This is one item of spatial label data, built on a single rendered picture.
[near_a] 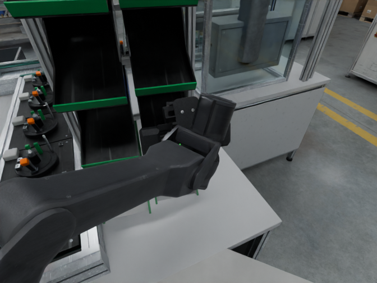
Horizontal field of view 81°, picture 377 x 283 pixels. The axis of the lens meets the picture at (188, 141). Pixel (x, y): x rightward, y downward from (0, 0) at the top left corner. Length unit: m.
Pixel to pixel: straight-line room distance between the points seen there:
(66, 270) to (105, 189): 0.55
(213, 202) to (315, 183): 1.55
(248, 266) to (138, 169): 0.61
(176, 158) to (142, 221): 0.59
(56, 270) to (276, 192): 1.73
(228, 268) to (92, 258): 0.39
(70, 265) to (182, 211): 0.37
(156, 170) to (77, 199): 0.09
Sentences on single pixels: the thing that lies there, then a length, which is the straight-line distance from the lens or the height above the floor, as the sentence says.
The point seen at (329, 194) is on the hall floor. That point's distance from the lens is 2.28.
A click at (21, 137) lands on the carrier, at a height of 0.97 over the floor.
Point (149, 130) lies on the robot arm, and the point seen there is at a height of 1.32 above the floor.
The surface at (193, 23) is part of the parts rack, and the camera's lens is 0.59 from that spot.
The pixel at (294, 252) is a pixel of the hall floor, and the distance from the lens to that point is 1.86.
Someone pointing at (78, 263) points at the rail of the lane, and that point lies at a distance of 0.72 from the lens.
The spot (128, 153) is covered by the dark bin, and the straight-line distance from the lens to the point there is 0.57.
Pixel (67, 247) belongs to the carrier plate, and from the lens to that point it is 0.74.
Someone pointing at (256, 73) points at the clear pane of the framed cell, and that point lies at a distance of 1.57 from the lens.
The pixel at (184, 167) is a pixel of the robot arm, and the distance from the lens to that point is 0.26.
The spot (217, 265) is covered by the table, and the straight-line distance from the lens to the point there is 0.77.
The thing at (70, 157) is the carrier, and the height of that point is 0.97.
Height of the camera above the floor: 1.58
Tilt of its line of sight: 41 degrees down
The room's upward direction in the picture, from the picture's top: straight up
